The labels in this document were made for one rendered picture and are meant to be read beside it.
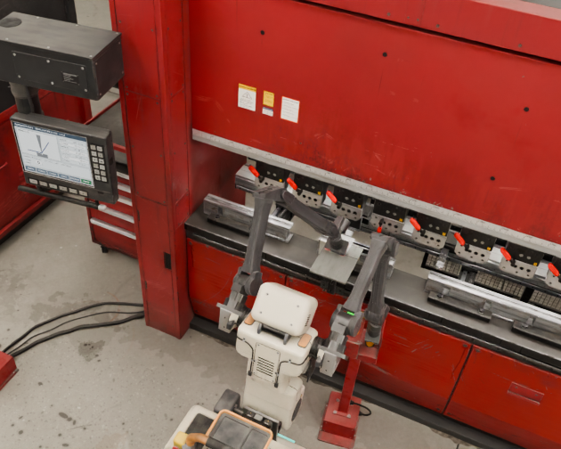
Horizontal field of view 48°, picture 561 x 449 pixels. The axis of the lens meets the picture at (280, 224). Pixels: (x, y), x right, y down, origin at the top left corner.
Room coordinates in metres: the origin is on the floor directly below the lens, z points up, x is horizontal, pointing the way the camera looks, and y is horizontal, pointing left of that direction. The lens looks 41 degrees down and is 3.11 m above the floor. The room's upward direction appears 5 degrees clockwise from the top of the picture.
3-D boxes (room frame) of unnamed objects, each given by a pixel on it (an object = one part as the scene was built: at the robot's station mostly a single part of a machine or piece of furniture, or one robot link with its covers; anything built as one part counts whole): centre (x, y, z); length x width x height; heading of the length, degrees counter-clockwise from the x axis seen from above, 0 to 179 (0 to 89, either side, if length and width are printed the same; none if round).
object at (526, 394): (1.81, -1.24, 0.59); 0.15 x 0.02 x 0.07; 69
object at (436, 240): (2.19, -0.69, 1.26); 0.15 x 0.09 x 0.17; 69
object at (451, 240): (2.31, -0.82, 1.01); 0.26 x 0.12 x 0.05; 159
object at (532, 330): (1.92, -1.26, 0.89); 0.30 x 0.05 x 0.03; 69
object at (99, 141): (2.27, 0.96, 1.42); 0.45 x 0.12 x 0.36; 78
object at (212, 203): (2.53, 0.18, 0.92); 0.50 x 0.06 x 0.10; 69
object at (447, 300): (2.06, -0.88, 0.89); 0.30 x 0.05 x 0.03; 69
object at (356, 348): (1.95, -0.43, 0.75); 0.20 x 0.16 x 0.18; 78
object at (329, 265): (2.19, -0.29, 1.00); 0.26 x 0.18 x 0.01; 159
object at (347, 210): (2.34, -0.31, 1.26); 0.15 x 0.09 x 0.17; 69
